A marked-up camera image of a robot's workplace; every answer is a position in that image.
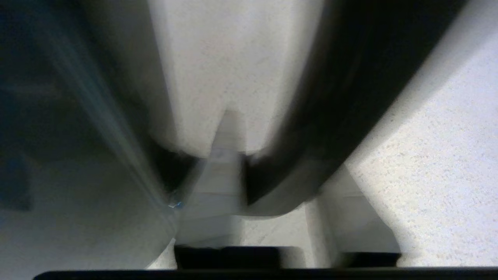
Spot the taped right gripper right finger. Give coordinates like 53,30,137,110
305,165,402,269

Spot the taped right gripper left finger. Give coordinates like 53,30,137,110
175,110,248,249

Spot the black electric kettle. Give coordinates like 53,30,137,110
0,0,469,280

